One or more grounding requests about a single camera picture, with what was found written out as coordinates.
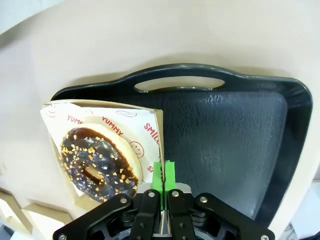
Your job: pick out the kraft paper food box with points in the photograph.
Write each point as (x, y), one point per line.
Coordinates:
(160, 130)
(50, 210)

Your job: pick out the chocolate donut with nuts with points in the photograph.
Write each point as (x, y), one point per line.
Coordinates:
(100, 160)

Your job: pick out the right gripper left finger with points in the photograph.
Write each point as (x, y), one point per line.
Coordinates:
(145, 212)

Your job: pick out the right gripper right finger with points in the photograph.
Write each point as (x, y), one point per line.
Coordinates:
(182, 212)

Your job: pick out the white printed paper liner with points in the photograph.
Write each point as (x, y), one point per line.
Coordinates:
(145, 118)

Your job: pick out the black plastic serving tray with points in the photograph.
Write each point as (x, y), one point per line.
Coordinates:
(225, 137)

